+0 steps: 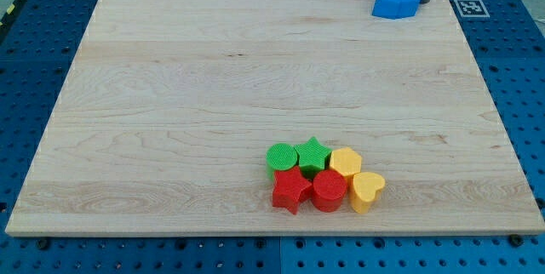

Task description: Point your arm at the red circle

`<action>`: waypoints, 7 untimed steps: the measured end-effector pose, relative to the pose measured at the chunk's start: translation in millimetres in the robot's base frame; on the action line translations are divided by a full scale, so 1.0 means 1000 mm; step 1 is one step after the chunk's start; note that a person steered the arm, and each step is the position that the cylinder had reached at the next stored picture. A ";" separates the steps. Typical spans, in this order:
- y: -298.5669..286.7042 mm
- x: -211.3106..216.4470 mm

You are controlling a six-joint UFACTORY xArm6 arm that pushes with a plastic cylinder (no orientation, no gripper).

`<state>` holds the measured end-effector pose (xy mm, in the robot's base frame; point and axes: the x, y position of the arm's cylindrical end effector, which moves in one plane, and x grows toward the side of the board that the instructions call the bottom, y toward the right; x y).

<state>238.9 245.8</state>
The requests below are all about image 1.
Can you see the green cylinder block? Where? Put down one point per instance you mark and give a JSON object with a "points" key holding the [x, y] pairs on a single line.
{"points": [[280, 157]]}

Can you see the green star block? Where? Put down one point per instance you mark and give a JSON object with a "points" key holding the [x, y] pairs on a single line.
{"points": [[313, 157]]}

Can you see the red star block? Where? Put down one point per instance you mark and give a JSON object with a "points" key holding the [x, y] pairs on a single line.
{"points": [[290, 189]]}

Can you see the yellow hexagon block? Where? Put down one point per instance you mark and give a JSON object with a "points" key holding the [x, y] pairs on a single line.
{"points": [[346, 162]]}

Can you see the red cylinder block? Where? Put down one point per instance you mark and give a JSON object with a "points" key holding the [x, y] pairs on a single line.
{"points": [[329, 189]]}

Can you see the wooden board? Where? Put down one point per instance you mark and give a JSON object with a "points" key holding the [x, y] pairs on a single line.
{"points": [[165, 116]]}

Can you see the yellow heart block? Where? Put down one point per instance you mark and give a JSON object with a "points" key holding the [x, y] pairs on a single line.
{"points": [[365, 188]]}

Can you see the blue pentagon block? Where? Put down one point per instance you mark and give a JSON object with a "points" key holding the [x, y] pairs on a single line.
{"points": [[395, 9]]}

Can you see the white fiducial marker tag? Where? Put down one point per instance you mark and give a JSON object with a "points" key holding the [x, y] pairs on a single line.
{"points": [[471, 9]]}

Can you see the yellow black hazard tape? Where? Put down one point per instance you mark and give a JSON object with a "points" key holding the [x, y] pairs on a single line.
{"points": [[11, 13]]}

